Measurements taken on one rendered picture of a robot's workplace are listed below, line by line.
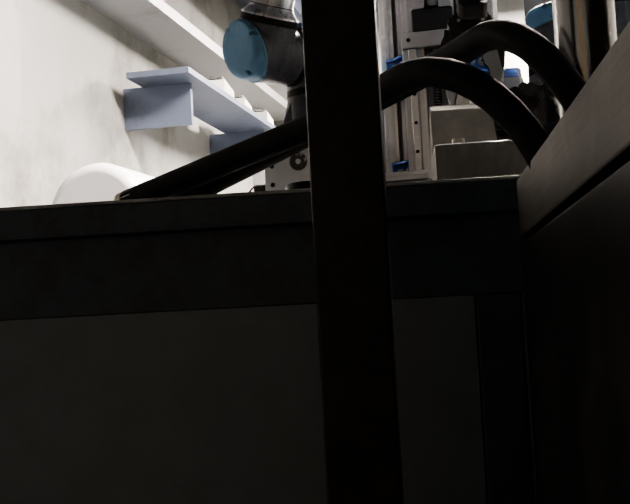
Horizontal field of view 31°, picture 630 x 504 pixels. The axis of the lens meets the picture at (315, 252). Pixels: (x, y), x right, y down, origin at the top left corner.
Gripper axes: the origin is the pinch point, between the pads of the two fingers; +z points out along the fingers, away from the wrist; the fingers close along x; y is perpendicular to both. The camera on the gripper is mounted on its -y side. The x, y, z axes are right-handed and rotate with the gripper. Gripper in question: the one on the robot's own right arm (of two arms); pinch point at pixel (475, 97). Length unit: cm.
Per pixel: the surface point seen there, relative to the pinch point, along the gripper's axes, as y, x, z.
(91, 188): 266, 138, -26
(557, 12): -76, -3, 7
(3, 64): 250, 167, -75
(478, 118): -35.6, 2.1, 9.8
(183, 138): 505, 145, -86
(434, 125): -35.6, 7.9, 10.4
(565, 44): -77, -4, 11
